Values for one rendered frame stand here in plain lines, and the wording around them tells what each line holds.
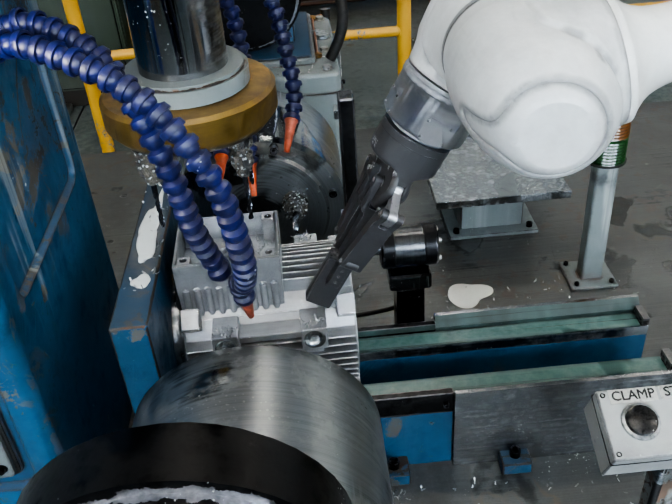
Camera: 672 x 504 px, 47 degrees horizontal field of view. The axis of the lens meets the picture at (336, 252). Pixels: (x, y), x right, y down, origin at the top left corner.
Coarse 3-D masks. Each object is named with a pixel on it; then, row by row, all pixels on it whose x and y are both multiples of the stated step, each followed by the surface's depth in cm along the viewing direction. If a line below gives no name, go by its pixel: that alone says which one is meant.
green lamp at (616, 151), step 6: (612, 144) 118; (618, 144) 118; (624, 144) 119; (606, 150) 119; (612, 150) 119; (618, 150) 119; (624, 150) 119; (600, 156) 120; (606, 156) 119; (612, 156) 119; (618, 156) 119; (624, 156) 120; (594, 162) 121; (600, 162) 120; (606, 162) 120; (612, 162) 120; (618, 162) 120
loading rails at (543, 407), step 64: (448, 320) 109; (512, 320) 109; (576, 320) 109; (640, 320) 107; (384, 384) 101; (448, 384) 100; (512, 384) 99; (576, 384) 97; (640, 384) 98; (448, 448) 103; (512, 448) 102; (576, 448) 104
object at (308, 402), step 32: (224, 352) 71; (256, 352) 71; (288, 352) 71; (160, 384) 72; (192, 384) 69; (224, 384) 68; (256, 384) 67; (288, 384) 68; (320, 384) 70; (352, 384) 73; (160, 416) 68; (192, 416) 66; (224, 416) 65; (256, 416) 64; (288, 416) 65; (320, 416) 66; (352, 416) 69; (320, 448) 63; (352, 448) 66; (384, 448) 74; (352, 480) 63; (384, 480) 68
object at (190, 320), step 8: (336, 296) 89; (344, 296) 89; (352, 296) 89; (336, 304) 89; (344, 304) 88; (352, 304) 88; (184, 312) 88; (192, 312) 88; (200, 312) 89; (344, 312) 88; (352, 312) 88; (184, 320) 88; (192, 320) 88; (200, 320) 89; (184, 328) 88; (192, 328) 88; (200, 328) 88
